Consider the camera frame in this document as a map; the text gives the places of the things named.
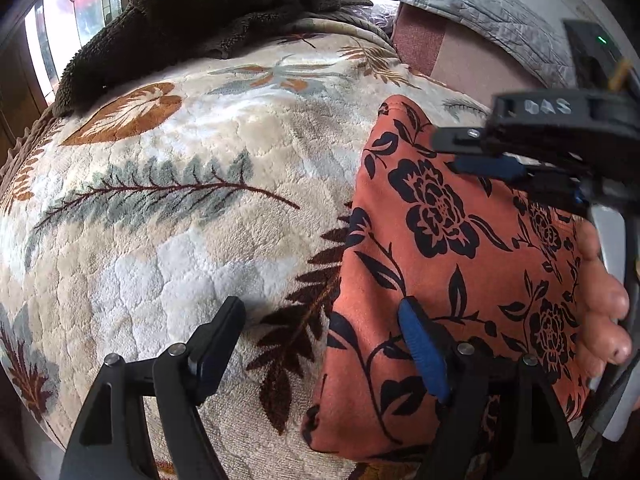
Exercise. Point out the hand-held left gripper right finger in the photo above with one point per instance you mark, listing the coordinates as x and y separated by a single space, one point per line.
422 345

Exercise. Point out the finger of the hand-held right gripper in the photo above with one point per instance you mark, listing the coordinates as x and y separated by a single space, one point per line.
490 166
555 185

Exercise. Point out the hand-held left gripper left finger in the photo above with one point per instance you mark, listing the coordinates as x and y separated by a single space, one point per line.
220 350

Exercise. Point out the orange floral blouse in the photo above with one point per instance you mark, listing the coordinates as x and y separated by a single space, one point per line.
440 270

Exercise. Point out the person's right hand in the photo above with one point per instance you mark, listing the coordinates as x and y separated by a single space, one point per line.
597 310

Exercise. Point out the leaf print blanket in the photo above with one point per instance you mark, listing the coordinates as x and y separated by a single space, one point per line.
175 260

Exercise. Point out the pink sofa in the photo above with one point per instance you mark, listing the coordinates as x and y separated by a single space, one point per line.
450 55

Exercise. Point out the grey quilted pillow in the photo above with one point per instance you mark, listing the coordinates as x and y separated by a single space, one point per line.
475 0

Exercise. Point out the purple patterned cloth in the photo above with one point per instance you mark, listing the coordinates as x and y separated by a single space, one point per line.
372 15

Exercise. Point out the brown fleece garment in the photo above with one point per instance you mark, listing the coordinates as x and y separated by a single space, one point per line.
190 10

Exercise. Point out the stained glass window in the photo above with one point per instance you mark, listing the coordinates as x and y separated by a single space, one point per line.
55 35

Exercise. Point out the brown wooden door frame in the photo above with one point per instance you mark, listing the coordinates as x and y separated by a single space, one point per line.
15 95

